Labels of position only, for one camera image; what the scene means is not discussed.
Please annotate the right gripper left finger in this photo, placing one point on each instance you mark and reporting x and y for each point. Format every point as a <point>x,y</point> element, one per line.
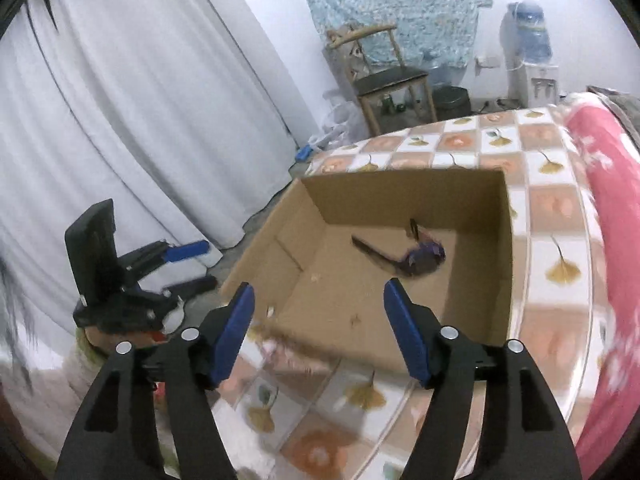
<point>114,433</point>

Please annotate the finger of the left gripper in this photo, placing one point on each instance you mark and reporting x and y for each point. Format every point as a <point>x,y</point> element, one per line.
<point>190,289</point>
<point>170,252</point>

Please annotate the pink strap digital watch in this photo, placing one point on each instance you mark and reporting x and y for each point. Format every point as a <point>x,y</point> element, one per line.
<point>425,256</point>

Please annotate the left hand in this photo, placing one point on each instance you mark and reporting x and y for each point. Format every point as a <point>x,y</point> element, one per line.
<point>108,342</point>

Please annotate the brown cardboard box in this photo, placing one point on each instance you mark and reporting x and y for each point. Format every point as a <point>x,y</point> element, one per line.
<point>319,263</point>

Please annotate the patterned tile tablecloth board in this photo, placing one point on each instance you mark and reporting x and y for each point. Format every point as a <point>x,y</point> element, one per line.
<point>320,389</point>

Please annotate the white curtain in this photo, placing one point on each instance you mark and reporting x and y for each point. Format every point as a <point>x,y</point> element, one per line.
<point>179,111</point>

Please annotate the white plastic bag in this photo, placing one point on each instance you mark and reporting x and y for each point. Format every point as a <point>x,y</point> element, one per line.
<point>343,126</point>

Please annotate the wooden chair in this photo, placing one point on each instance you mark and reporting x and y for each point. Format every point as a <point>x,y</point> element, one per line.
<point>370,82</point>

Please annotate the pink floral blanket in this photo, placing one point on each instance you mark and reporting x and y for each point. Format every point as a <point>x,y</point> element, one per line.
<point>609,445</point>

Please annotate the black waste bin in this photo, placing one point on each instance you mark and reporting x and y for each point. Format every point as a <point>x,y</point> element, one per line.
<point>451,102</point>

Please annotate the white water dispenser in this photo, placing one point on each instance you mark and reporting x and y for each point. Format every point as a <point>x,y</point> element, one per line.
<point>537,85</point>

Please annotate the teal patterned hanging cloth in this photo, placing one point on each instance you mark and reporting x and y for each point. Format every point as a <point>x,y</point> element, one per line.
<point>441,29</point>

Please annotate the blue water jug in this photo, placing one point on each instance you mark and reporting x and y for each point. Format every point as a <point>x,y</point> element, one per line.
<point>532,41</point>

